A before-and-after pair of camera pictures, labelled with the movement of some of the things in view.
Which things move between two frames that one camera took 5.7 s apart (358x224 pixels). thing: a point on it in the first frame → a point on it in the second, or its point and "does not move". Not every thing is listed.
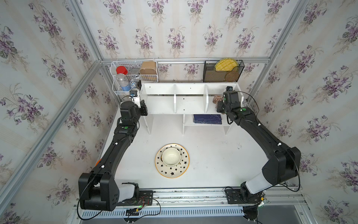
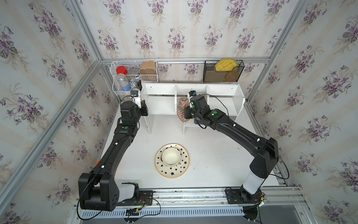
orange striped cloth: x=217 y=98 → x=183 y=103
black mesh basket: x=210 y=75 does not move
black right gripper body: x=220 y=107 → x=188 y=113
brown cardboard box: x=148 y=67 does not move
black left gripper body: x=144 y=111 does not move
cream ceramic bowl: x=171 y=157 does not move
